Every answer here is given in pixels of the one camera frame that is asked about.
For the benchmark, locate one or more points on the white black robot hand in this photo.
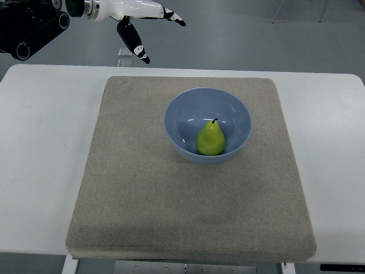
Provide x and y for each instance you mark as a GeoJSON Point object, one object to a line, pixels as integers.
{"type": "Point", "coordinates": [123, 12]}

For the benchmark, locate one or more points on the green pear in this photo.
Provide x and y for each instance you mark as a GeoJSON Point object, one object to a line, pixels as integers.
{"type": "Point", "coordinates": [210, 141]}

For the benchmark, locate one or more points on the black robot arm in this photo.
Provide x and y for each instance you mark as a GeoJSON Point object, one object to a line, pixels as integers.
{"type": "Point", "coordinates": [27, 26]}

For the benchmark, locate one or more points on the blue ceramic bowl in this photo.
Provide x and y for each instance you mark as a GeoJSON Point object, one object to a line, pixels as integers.
{"type": "Point", "coordinates": [189, 112]}

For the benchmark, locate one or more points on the upper floor socket plate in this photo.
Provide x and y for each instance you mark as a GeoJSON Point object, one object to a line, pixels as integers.
{"type": "Point", "coordinates": [124, 52]}

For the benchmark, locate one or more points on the floor socket plate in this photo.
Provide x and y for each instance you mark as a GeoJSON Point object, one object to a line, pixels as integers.
{"type": "Point", "coordinates": [124, 52]}
{"type": "Point", "coordinates": [125, 63]}

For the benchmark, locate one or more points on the lower floor socket plate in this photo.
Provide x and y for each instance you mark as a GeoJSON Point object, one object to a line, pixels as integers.
{"type": "Point", "coordinates": [125, 63]}

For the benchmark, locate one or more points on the metal chair legs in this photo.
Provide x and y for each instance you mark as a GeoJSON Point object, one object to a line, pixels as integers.
{"type": "Point", "coordinates": [297, 10]}

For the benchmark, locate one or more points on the grey felt mat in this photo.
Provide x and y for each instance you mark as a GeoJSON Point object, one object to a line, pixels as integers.
{"type": "Point", "coordinates": [140, 200]}

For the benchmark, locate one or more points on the white table frame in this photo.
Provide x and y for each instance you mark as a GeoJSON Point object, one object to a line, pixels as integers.
{"type": "Point", "coordinates": [108, 266]}

